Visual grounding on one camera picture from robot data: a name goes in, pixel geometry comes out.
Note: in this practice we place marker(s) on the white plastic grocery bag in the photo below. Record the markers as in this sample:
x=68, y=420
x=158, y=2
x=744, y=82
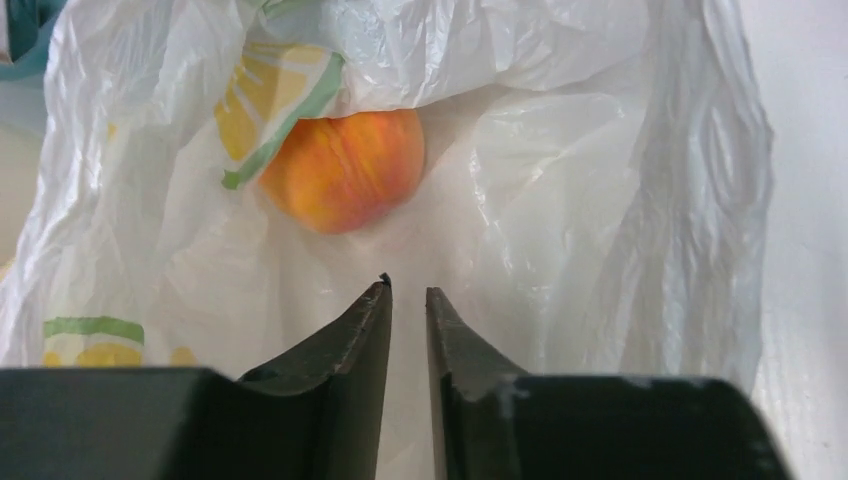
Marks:
x=594, y=200

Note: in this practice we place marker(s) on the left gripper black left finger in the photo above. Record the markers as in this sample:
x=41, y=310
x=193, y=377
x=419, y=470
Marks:
x=313, y=412

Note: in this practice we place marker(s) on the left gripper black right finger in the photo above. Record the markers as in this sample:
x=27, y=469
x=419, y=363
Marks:
x=494, y=420

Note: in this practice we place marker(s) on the teal transparent plastic tub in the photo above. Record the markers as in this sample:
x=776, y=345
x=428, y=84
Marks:
x=26, y=29

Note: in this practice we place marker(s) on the orange peach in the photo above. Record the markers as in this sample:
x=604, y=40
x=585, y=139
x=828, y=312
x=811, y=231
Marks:
x=336, y=175

